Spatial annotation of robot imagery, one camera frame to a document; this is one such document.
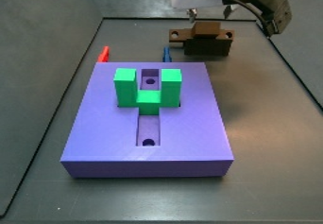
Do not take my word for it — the black angle bracket fixture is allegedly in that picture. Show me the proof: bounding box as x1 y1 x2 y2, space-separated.
184 39 232 57

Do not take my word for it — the brown T-shaped block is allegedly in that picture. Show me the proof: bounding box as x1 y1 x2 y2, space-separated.
170 22 235 43

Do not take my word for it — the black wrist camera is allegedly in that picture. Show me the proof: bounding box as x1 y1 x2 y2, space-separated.
220 0 292 39

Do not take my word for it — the red peg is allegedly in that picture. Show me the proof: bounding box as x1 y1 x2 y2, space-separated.
98 46 110 62

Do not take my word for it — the purple base block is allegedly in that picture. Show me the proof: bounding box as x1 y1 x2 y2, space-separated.
60 62 234 178

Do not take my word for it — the green U-shaped block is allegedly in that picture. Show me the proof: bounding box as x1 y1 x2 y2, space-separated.
114 68 182 115

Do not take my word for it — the blue peg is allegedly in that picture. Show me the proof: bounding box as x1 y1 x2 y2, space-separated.
163 47 172 62

